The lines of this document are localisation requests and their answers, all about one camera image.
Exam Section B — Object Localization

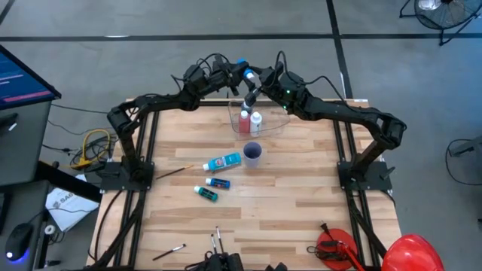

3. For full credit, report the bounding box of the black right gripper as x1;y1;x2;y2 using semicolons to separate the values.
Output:
243;62;307;112

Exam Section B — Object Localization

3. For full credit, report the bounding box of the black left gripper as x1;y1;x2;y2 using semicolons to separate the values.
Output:
205;55;250;97

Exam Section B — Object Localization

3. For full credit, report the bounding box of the large white paint bottle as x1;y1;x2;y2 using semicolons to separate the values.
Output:
249;111;263;138

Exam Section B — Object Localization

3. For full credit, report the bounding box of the large red paint bottle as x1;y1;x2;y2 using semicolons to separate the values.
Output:
238;110;251;135

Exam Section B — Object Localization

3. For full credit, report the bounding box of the orange bristle gold ferrule paintbrush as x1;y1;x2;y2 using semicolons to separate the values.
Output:
155;163;195;180

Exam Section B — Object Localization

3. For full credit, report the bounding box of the small green paint bottle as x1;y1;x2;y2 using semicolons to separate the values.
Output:
193;185;219;202

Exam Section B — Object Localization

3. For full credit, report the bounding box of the large turquoise paint bottle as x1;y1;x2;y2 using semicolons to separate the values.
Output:
202;152;243;172

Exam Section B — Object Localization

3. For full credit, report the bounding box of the clear plastic bin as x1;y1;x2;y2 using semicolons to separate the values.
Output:
227;99;291;141

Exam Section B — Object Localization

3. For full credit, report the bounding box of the lilac plastic cup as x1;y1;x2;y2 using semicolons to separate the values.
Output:
243;141;263;169

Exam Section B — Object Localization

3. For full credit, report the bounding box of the black floor fan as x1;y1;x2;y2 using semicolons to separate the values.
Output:
398;0;482;47

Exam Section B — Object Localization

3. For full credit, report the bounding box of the white printed paper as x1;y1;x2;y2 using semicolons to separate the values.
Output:
44;173;101;233

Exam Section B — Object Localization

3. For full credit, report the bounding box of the blue screen computer monitor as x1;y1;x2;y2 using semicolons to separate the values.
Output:
0;44;62;111

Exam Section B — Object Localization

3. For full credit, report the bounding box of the grey stand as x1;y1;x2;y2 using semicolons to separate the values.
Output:
450;135;482;159

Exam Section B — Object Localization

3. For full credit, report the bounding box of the grey cabinet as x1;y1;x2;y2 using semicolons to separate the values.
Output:
0;100;52;187

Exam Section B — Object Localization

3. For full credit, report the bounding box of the black desk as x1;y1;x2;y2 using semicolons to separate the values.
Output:
0;161;102;271

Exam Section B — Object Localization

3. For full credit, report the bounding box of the black computer mouse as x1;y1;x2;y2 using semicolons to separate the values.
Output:
5;222;34;263

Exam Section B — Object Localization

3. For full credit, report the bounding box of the black metal table frame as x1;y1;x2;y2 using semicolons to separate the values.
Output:
88;98;389;271

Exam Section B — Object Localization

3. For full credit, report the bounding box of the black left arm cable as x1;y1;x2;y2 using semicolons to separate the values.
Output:
171;52;230;82

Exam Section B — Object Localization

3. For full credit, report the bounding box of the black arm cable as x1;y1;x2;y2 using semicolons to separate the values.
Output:
171;52;230;82
274;50;342;99

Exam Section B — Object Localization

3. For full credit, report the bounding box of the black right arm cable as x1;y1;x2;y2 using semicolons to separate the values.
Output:
274;50;342;99

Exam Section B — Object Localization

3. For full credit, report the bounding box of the black lamp power cord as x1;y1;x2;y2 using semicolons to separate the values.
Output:
307;221;340;263

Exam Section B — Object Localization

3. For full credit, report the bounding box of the yellow cable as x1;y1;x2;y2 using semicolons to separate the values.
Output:
69;129;112;170

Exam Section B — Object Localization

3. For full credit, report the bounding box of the medium black handled paintbrush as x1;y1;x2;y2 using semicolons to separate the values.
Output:
152;243;188;263

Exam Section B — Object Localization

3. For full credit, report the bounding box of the black floor cable loop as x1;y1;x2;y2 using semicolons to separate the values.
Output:
445;138;482;186

